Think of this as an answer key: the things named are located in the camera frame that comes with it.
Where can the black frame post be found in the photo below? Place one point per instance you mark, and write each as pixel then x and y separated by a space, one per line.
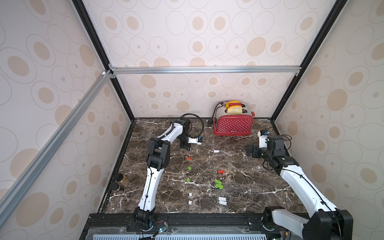
pixel 94 37
pixel 325 29

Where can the red toaster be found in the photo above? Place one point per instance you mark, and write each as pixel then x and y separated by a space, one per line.
pixel 232 125

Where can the brown cylinder object at edge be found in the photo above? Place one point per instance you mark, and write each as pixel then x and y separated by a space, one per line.
pixel 119 182

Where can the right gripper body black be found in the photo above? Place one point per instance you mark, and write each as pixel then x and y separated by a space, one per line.
pixel 256 150

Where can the yellow toast back slice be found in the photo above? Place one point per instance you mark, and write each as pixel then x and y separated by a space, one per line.
pixel 233 103

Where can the left diagonal aluminium rail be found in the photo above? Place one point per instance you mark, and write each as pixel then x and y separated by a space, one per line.
pixel 20 188

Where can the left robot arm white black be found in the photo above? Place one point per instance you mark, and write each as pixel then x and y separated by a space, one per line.
pixel 157 159

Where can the left black frame post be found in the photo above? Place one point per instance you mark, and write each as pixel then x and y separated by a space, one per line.
pixel 94 37

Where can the right black frame post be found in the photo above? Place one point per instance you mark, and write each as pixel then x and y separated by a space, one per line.
pixel 325 29

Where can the yellow toast slice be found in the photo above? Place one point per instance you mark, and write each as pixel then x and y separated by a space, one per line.
pixel 233 103
pixel 235 109

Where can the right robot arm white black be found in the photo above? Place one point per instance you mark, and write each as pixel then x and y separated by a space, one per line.
pixel 326 221

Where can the yellow toast front slice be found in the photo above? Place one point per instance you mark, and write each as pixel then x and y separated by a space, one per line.
pixel 235 109

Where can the horizontal aluminium rail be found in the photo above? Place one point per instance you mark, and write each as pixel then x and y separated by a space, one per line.
pixel 203 70

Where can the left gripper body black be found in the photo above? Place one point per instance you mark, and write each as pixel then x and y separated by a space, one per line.
pixel 183 139

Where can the white usb drive lower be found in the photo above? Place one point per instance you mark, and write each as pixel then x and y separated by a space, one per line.
pixel 223 203

